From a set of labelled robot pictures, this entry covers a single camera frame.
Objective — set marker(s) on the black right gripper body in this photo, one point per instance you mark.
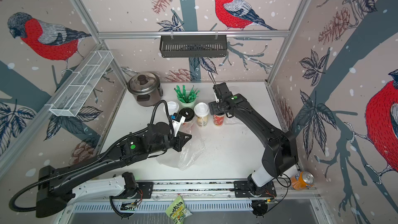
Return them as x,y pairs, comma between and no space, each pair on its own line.
216,106

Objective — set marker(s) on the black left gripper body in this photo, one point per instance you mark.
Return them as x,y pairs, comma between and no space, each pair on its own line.
169,143

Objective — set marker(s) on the clear plastic carrier bag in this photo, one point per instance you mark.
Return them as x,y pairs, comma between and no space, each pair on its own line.
190,153

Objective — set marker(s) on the black lid red cup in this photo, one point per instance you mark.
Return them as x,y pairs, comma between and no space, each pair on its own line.
218,119
189,115

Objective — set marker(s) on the white lid cup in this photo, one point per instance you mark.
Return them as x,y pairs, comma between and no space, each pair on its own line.
201,111
173,110

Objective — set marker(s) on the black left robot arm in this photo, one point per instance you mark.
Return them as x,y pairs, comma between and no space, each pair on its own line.
58,187

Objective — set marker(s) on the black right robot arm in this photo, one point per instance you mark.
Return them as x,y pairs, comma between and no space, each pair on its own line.
280,149

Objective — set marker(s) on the spare clear plastic bag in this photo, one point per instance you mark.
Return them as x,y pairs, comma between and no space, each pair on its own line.
239,109

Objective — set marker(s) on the green straws bundle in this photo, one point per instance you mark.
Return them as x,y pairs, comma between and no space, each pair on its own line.
185,96

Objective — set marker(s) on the silver rice cooker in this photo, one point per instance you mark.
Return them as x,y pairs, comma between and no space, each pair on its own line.
146,89

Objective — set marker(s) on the green snack packet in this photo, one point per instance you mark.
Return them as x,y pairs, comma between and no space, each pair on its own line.
177,211

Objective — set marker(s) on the orange soda can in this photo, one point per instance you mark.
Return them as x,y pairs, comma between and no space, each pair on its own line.
302,180

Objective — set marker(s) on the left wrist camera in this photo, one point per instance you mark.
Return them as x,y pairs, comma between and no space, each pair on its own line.
177,120

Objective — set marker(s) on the black hanging wire basket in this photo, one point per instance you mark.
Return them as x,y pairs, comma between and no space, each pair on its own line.
193,46

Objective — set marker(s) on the white wire mesh shelf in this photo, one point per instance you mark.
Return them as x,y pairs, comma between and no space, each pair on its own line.
72,99

